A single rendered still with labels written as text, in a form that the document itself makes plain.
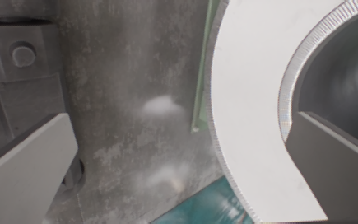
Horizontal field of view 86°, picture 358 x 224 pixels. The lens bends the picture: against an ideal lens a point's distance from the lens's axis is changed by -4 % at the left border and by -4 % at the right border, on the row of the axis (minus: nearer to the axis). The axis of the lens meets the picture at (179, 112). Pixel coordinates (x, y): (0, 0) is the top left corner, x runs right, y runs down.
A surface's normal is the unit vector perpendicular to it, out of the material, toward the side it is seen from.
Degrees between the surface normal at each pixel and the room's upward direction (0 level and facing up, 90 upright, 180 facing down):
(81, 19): 0
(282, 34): 90
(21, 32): 0
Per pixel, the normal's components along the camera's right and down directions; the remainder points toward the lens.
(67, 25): 0.62, 0.41
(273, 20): -0.78, 0.22
